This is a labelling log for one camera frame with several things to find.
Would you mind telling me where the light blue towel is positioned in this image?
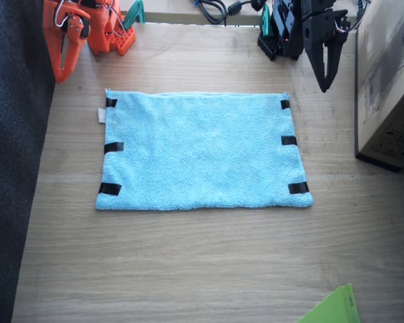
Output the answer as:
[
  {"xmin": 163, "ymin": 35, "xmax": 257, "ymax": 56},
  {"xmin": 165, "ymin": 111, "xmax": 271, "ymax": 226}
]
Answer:
[{"xmin": 94, "ymin": 87, "xmax": 314, "ymax": 213}]

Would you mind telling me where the green table clamp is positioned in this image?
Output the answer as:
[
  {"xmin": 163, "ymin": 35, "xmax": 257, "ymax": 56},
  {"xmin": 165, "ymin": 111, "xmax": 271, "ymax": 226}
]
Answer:
[
  {"xmin": 260, "ymin": 4, "xmax": 274, "ymax": 37},
  {"xmin": 121, "ymin": 0, "xmax": 146, "ymax": 28}
]

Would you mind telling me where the brown cardboard box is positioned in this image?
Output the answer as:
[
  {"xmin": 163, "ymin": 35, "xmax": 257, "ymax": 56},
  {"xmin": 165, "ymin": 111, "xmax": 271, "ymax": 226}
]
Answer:
[{"xmin": 354, "ymin": 0, "xmax": 404, "ymax": 173}]

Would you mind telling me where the grey felt partition panel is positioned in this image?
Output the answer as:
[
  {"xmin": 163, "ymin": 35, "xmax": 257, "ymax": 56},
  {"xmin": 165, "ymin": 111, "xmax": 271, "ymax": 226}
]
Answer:
[{"xmin": 0, "ymin": 0, "xmax": 57, "ymax": 323}]

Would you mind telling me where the green plastic folder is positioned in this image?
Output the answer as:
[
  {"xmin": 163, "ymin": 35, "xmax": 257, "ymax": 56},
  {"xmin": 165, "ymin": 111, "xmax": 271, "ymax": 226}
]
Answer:
[{"xmin": 296, "ymin": 283, "xmax": 362, "ymax": 323}]

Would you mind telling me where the white red wire orange gripper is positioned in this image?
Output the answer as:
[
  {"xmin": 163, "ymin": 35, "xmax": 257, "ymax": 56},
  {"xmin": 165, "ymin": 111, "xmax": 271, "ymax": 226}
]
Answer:
[{"xmin": 53, "ymin": 1, "xmax": 71, "ymax": 30}]

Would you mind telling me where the white red wire black arm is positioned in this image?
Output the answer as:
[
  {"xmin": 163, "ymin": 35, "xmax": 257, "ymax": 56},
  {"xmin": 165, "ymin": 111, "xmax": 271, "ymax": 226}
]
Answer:
[{"xmin": 336, "ymin": 0, "xmax": 372, "ymax": 34}]

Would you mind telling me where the white red wire orange base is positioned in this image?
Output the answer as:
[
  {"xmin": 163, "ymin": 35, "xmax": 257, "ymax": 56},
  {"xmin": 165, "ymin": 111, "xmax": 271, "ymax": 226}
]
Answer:
[{"xmin": 108, "ymin": 5, "xmax": 127, "ymax": 34}]

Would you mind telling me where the black cable with ferrite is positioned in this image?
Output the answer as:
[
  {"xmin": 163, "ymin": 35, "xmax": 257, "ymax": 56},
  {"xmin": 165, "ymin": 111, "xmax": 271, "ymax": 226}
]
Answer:
[{"xmin": 222, "ymin": 0, "xmax": 273, "ymax": 26}]

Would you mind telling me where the looped black cable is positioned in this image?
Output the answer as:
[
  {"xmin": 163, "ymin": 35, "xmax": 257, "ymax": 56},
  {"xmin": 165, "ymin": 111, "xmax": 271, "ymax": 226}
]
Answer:
[{"xmin": 193, "ymin": 0, "xmax": 228, "ymax": 26}]

